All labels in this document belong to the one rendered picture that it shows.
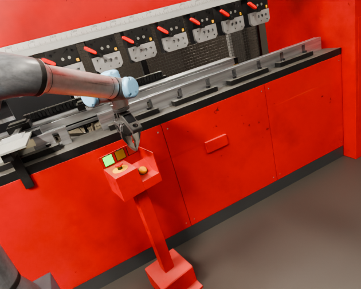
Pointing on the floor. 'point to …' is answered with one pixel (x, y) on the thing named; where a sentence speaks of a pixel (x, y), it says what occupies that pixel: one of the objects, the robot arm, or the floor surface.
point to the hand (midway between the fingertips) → (136, 148)
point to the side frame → (353, 108)
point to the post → (144, 67)
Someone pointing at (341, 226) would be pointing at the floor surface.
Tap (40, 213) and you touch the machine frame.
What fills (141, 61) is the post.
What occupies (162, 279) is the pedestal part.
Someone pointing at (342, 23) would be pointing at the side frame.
